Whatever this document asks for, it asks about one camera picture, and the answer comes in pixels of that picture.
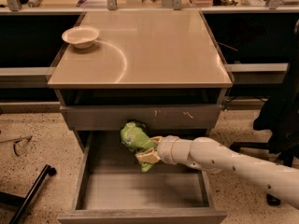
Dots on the grey drawer cabinet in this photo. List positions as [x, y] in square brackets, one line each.
[143, 57]

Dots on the green rice chip bag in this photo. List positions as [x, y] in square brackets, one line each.
[134, 137]

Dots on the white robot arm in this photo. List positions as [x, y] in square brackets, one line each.
[204, 153]

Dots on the closed top drawer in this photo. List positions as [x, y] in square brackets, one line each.
[155, 117]

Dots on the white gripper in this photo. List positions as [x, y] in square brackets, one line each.
[165, 149]

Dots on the white bowl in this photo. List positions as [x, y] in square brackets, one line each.
[81, 37]

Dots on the black office chair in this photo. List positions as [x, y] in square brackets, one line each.
[280, 116]

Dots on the open middle drawer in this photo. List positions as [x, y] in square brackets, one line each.
[112, 189]

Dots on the black chair base leg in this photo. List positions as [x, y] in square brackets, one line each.
[21, 203]

